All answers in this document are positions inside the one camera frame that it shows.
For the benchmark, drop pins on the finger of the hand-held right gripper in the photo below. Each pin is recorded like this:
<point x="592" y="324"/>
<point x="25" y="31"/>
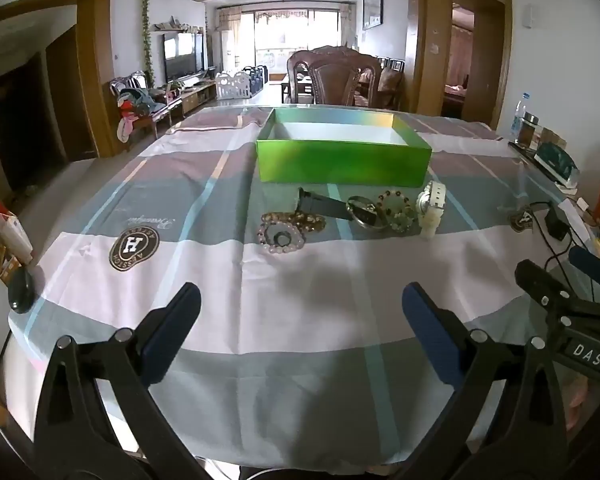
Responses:
<point x="540" y="282"/>
<point x="592" y="266"/>

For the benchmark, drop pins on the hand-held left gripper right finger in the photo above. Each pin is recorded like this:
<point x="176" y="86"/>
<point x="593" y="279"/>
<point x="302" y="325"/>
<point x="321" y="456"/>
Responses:
<point x="430" y="332"/>

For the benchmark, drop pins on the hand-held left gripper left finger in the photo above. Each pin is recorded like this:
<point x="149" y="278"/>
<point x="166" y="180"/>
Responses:
<point x="172" y="330"/>

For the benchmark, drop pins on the white wristwatch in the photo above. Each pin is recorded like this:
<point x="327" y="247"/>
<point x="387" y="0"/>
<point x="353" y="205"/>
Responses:
<point x="430" y="200"/>

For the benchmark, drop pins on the gold bangle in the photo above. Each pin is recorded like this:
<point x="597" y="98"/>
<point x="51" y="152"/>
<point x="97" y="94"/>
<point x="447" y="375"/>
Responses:
<point x="353" y="205"/>

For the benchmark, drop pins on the black wristwatch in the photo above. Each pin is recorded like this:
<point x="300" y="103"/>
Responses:
<point x="325" y="205"/>

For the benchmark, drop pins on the green cardboard box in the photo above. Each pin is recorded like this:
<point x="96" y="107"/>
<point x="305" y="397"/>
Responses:
<point x="340" y="162"/>

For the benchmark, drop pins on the black power adapter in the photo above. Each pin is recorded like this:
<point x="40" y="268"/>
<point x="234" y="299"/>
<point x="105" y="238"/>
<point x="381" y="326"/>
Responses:
<point x="557" y="225"/>

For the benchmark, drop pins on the checked tablecloth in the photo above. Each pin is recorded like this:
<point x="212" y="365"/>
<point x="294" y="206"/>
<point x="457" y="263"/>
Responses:
<point x="280" y="300"/>

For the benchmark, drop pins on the tan cardboard box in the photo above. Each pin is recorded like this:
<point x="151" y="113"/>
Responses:
<point x="554" y="137"/>

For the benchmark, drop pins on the glass jar with lid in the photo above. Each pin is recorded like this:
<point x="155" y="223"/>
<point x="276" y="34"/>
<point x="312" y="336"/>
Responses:
<point x="527" y="132"/>

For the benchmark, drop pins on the black computer mouse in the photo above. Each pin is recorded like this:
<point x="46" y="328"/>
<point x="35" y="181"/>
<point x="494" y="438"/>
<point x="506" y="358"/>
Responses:
<point x="20" y="290"/>

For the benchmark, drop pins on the clear water bottle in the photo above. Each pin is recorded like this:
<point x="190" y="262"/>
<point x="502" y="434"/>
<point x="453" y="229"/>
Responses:
<point x="520" y="115"/>

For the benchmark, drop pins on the red and white carton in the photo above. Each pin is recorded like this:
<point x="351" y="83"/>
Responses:
<point x="10" y="232"/>

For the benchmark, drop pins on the wooden armchair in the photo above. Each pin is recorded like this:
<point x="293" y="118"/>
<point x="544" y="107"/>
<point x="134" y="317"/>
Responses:
<point x="155" y="110"/>

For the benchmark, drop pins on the wooden television cabinet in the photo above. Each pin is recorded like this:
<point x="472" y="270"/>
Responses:
<point x="195" y="97"/>

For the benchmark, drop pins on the row of wooden chairs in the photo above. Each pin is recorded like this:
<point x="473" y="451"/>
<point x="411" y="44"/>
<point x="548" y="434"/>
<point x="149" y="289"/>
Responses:
<point x="392" y="85"/>

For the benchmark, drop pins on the white and blue baby fence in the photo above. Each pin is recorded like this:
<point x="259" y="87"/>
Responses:
<point x="240" y="82"/>

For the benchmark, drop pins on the carved wooden dining chair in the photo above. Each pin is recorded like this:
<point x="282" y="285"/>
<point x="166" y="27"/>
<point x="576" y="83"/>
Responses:
<point x="335" y="75"/>

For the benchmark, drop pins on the flat screen television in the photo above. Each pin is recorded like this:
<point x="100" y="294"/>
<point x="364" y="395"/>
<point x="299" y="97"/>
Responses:
<point x="182" y="55"/>

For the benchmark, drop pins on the white standing air conditioner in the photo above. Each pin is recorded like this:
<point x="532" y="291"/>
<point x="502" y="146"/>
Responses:
<point x="230" y="52"/>

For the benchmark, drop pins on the green hanging vine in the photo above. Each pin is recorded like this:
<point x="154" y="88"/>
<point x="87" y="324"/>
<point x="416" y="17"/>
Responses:
<point x="147" y="35"/>

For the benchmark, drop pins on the beige curtain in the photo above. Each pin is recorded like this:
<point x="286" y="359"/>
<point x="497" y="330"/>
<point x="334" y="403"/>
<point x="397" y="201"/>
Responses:
<point x="228" y="19"/>
<point x="347" y="25"/>

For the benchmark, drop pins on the wall shelf with ornaments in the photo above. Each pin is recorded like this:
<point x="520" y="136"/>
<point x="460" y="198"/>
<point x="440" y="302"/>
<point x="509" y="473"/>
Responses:
<point x="175" y="27"/>

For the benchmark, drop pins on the framed wall picture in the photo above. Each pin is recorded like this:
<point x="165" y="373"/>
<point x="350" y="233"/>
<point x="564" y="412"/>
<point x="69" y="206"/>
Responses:
<point x="372" y="5"/>

